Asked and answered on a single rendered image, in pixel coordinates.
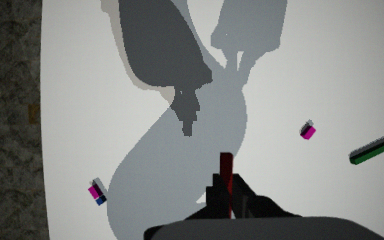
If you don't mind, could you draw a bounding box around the dark green rod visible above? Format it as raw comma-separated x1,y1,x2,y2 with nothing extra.
349,142,384,165

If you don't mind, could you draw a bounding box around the dark red rod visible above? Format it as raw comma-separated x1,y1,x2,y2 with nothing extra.
220,152,233,219

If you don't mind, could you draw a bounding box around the small blue cube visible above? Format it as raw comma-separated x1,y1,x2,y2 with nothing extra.
96,195,106,206

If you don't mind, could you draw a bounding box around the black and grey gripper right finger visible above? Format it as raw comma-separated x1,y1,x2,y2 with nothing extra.
231,174,303,218

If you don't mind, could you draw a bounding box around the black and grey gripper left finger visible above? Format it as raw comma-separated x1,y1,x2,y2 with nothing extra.
144,174,230,240

